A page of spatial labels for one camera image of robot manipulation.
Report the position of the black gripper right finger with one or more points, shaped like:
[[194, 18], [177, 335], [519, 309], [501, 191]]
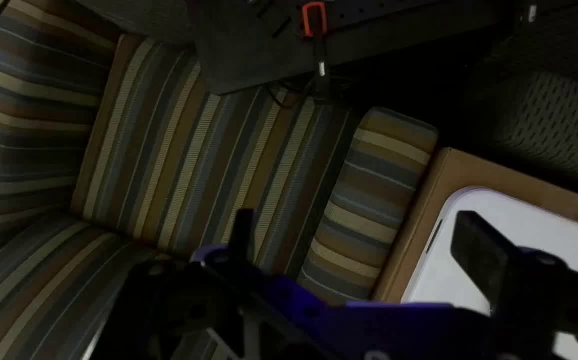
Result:
[[487, 256]]

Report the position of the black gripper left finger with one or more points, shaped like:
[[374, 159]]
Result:
[[243, 235]]

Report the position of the striped fabric sofa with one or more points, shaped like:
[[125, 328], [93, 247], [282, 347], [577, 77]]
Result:
[[168, 172]]

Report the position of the black power strip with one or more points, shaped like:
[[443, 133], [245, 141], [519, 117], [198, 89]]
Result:
[[368, 12]]

